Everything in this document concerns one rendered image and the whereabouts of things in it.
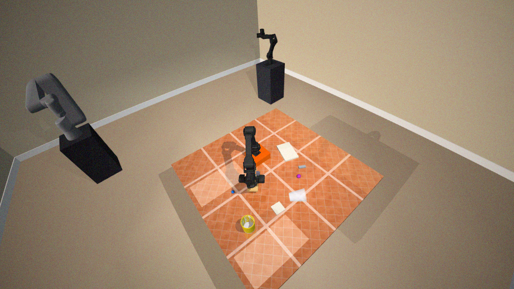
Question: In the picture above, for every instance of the yellow open cylindrical cup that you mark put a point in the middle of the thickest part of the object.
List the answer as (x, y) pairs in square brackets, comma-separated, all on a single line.
[(248, 223)]

